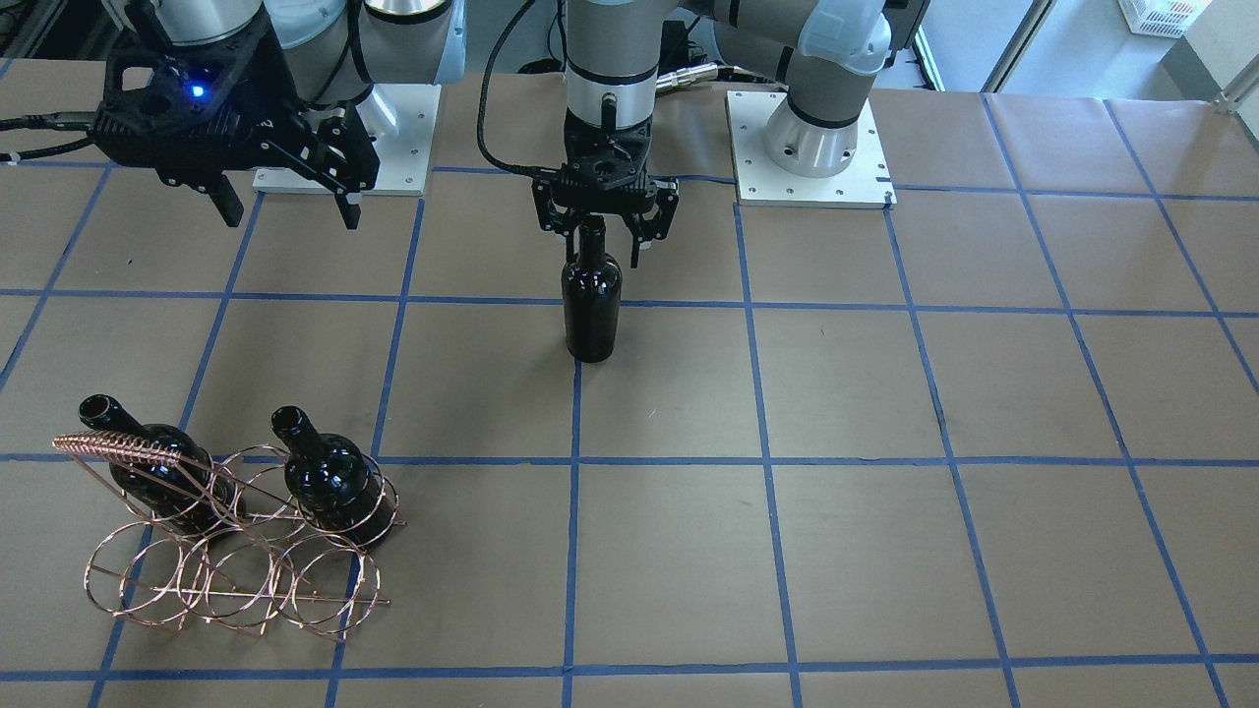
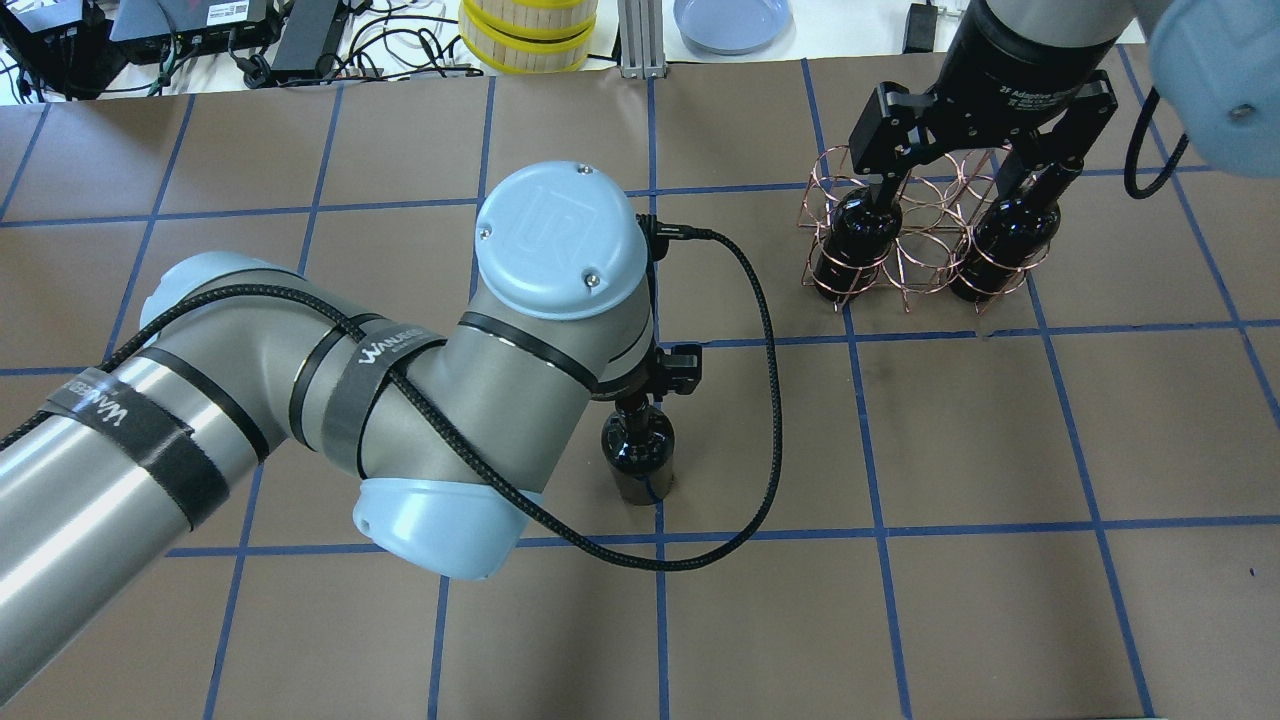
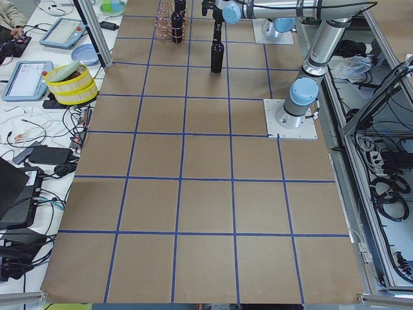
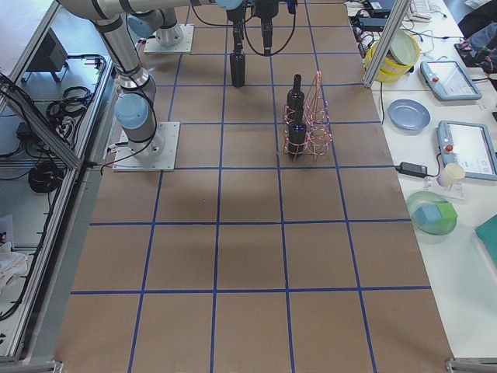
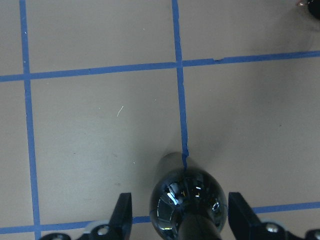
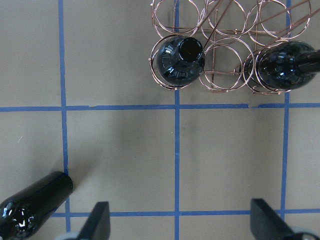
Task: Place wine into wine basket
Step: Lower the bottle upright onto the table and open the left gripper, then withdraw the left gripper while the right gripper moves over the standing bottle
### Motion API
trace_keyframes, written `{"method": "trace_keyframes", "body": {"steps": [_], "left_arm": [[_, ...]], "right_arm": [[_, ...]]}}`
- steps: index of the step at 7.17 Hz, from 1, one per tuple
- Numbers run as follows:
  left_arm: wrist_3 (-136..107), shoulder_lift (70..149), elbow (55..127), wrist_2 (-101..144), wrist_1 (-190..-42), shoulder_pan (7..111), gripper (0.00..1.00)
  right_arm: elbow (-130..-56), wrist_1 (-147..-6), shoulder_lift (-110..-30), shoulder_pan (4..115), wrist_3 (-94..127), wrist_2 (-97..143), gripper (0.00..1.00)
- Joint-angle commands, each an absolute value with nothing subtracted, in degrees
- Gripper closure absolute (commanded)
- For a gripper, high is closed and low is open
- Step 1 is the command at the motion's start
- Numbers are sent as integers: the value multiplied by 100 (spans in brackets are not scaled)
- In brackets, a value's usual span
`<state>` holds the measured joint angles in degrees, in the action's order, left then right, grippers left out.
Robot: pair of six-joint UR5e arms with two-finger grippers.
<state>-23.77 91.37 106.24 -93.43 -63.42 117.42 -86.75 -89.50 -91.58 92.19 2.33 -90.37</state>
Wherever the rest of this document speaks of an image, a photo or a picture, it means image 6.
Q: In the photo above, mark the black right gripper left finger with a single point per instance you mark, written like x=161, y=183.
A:
x=98, y=224

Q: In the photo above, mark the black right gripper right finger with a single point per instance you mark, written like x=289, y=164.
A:
x=266, y=224

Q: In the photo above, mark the dark glass wine bottle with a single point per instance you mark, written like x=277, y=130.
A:
x=24, y=213

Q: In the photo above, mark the dark wine bottle in rack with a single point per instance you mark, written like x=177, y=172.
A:
x=289, y=65

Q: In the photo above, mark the copper wire wine rack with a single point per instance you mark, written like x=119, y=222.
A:
x=233, y=33

